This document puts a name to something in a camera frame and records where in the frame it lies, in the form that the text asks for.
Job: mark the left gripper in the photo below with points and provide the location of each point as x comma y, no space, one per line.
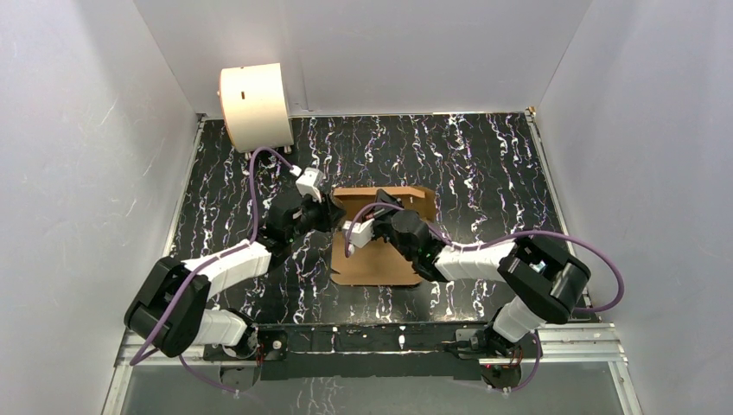
324,209

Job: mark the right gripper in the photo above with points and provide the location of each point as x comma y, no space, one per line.
379,215

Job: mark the brown cardboard box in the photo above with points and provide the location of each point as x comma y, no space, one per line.
378,263

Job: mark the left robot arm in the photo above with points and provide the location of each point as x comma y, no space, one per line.
170,310

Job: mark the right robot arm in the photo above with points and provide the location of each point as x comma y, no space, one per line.
546,279

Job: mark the cream cylindrical wooden box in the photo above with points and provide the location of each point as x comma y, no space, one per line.
254,108

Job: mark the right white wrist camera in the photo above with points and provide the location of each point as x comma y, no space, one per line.
357,234

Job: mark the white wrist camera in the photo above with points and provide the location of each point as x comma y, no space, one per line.
357,234
308,181

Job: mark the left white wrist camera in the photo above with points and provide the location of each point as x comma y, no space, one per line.
308,181

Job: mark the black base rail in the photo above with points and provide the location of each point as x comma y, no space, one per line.
415,349

